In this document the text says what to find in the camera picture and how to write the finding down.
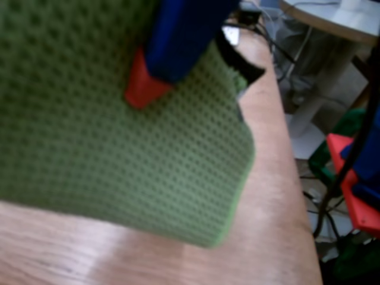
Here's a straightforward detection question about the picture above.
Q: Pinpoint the green robot base mount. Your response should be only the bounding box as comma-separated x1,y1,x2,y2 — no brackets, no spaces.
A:
308,108,380,280

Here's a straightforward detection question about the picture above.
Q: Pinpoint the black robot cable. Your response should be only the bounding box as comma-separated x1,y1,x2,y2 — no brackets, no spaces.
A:
313,41,380,239

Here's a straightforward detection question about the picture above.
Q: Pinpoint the thin black cable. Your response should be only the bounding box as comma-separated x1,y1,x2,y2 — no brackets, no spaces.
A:
255,23,297,64

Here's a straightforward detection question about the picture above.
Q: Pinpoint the white computer keyboard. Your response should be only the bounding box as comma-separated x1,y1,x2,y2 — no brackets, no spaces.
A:
221,25,240,46

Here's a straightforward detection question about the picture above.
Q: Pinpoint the white table pedestal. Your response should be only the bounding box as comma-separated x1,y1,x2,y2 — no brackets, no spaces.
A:
289,25,362,161

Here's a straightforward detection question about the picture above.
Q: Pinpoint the black power adapter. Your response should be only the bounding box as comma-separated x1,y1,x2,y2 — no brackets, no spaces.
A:
237,8,262,26

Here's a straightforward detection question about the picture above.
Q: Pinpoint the green waffle cloth black edge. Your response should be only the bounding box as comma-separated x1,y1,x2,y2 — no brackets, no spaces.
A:
0,0,267,249

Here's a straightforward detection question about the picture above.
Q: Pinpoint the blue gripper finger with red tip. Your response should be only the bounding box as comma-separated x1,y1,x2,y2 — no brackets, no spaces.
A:
123,0,240,109

